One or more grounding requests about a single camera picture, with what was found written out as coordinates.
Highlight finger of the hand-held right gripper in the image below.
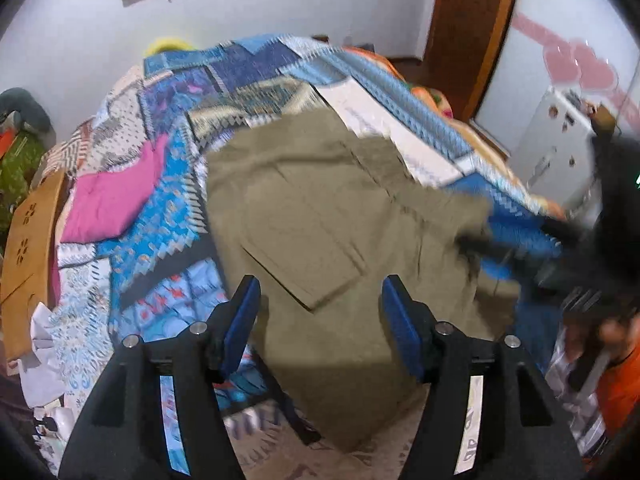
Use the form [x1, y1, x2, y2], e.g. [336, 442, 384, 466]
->
[457, 232, 561, 283]
[487, 207, 586, 256]

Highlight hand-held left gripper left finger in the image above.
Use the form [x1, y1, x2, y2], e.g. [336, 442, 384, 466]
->
[57, 275, 262, 480]

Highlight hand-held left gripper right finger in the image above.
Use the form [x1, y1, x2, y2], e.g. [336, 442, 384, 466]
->
[381, 275, 588, 480]

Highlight olive green pants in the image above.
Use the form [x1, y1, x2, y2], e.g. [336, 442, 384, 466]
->
[205, 107, 521, 453]

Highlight person's right hand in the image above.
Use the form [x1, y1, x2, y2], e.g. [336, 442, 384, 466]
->
[599, 317, 638, 358]

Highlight white fridge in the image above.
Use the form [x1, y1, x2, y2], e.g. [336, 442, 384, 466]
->
[510, 85, 606, 216]

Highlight striped white cloth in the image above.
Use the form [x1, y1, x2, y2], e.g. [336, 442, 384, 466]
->
[545, 330, 616, 456]

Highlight pink cloth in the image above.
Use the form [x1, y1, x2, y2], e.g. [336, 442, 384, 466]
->
[60, 132, 171, 243]

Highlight frosted sliding door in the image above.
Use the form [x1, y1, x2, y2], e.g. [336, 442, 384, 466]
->
[475, 0, 640, 161]

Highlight person's orange shirt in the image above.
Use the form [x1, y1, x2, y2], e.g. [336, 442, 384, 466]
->
[595, 345, 640, 436]

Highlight brown wooden door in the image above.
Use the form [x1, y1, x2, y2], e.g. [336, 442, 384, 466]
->
[422, 0, 523, 121]

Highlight wooden lap desk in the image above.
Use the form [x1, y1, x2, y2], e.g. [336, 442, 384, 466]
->
[0, 170, 68, 361]

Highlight blue patchwork blanket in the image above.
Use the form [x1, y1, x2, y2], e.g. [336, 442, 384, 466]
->
[32, 34, 566, 480]

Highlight yellow foam hoop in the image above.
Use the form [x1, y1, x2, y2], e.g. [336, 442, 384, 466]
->
[146, 36, 196, 56]

